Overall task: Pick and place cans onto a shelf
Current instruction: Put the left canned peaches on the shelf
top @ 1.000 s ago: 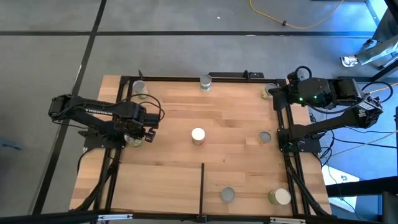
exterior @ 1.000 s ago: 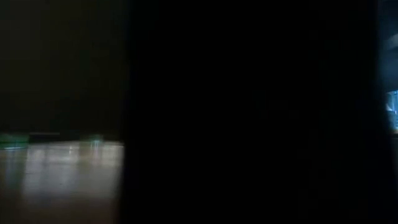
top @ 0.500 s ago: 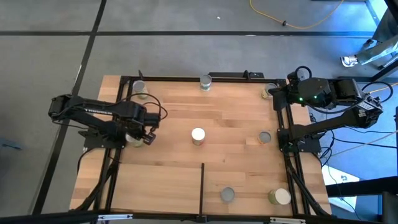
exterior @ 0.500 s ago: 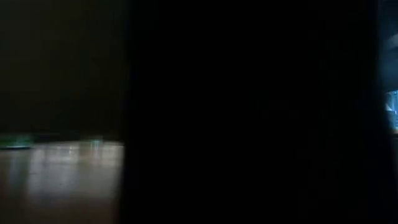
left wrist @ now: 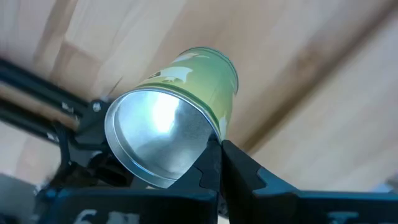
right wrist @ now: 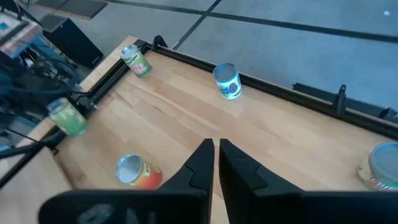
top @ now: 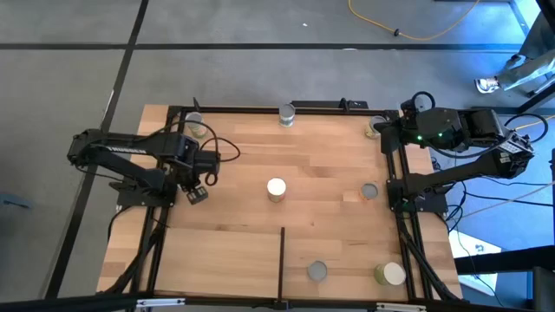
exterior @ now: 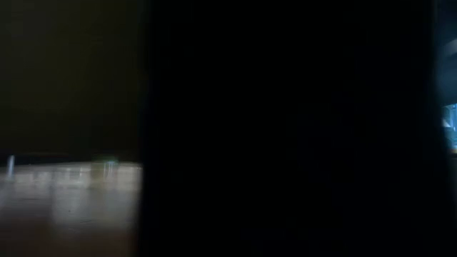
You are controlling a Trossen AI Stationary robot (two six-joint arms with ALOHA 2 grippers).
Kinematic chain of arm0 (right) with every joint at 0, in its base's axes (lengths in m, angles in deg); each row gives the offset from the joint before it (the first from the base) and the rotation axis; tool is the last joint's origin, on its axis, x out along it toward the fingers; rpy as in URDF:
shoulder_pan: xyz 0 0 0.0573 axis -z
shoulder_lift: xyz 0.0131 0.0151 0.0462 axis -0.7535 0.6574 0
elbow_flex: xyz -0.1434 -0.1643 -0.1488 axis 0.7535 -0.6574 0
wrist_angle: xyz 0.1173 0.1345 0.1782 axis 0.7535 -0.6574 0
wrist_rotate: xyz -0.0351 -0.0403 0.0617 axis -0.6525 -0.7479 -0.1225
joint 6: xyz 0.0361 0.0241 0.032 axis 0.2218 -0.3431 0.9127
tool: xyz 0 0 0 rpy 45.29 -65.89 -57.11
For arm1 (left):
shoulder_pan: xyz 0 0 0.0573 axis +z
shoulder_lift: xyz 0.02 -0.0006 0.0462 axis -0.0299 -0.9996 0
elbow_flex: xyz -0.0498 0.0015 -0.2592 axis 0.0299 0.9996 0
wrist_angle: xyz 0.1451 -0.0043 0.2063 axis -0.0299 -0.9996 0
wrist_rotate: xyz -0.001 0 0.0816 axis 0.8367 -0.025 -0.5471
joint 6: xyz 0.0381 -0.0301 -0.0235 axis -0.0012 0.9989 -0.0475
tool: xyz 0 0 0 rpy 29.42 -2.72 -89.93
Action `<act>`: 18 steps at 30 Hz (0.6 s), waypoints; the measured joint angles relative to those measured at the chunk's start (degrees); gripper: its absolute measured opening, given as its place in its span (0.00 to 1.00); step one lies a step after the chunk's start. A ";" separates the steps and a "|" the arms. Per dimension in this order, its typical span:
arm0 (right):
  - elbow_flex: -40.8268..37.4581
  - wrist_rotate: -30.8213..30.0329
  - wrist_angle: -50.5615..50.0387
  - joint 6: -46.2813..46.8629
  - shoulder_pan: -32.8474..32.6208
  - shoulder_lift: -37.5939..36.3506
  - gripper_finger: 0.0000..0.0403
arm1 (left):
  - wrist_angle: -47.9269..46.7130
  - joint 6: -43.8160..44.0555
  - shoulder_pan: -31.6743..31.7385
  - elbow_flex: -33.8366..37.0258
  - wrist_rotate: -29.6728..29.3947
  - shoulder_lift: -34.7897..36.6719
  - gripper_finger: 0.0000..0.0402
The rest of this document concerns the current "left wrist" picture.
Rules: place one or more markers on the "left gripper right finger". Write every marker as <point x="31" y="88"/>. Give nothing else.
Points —
<point x="242" y="186"/>

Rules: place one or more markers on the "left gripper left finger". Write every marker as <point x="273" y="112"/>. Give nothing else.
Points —
<point x="199" y="182"/>

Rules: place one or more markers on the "pale green tin can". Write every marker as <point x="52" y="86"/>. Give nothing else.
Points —
<point x="161" y="124"/>

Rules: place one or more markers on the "black aluminium table frame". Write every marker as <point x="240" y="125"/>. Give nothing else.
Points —
<point x="90" y="124"/>

